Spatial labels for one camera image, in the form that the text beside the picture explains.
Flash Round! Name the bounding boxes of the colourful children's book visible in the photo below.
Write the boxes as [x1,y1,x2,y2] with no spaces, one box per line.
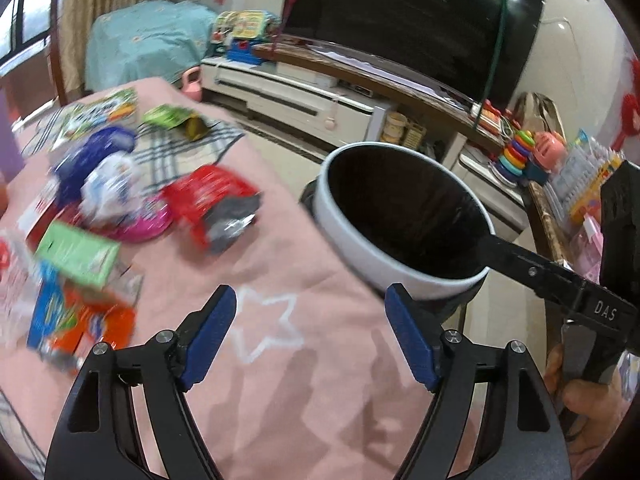
[49,88,138,153]

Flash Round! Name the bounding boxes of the pink blanket table cover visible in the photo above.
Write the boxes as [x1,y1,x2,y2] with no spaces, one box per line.
[0,77,492,480]

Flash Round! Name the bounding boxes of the rainbow stacking ring toy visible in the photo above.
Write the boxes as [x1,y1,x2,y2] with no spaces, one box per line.
[490,130,535,188]

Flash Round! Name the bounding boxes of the white printed plastic bag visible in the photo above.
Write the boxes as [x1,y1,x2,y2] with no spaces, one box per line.
[0,230,42,348]

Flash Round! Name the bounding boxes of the orange snack wrapper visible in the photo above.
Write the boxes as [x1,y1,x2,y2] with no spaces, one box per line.
[47,285,136,358]

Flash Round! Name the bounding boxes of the green drink carton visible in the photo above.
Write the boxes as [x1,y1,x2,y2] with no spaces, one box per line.
[36,220,120,289]

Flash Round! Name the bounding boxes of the blue crinkled plastic wrapper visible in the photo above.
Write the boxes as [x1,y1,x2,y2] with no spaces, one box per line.
[53,126,137,208]

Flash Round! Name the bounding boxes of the white round trash bin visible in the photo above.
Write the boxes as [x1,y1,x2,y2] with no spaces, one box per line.
[299,142,495,321]

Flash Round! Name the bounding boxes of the red foil snack bag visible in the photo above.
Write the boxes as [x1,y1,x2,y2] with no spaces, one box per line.
[160,164,262,255]

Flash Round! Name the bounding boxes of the toy cash register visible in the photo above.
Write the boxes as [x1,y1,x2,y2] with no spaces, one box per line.
[205,10,280,66]

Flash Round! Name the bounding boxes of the wooden tv shelf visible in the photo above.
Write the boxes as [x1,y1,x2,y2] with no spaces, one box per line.
[252,44,503,155]

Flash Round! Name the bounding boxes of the white blue plastic bag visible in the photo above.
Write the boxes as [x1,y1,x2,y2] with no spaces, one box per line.
[79,152,144,226]

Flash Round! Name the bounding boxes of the pink kettlebell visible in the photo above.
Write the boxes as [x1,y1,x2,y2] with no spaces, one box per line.
[181,66,203,102]

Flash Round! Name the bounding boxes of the pink toy blister pack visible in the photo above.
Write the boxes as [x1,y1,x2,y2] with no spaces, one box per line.
[99,195,172,244]

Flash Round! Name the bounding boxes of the black flat screen television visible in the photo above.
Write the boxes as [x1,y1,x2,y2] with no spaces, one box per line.
[284,0,544,108]

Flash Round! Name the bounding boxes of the red white milk carton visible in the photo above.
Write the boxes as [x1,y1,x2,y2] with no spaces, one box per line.
[16,177,60,250]

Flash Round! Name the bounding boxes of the purple tall bottle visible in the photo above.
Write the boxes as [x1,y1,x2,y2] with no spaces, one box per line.
[0,90,25,183]

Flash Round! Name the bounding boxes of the white tv cabinet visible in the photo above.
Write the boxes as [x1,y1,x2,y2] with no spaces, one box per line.
[201,58,397,148]

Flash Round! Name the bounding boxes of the green snack packet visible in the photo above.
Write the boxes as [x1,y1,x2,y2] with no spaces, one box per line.
[142,104,209,142]

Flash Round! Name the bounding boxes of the person's right hand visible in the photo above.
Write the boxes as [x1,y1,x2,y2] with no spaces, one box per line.
[544,344,628,458]

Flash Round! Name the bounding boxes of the teal covered sofa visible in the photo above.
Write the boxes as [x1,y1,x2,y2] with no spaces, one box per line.
[84,0,217,92]

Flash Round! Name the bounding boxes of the blue glitter blister pack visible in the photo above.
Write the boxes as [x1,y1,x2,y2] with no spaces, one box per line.
[27,261,65,354]

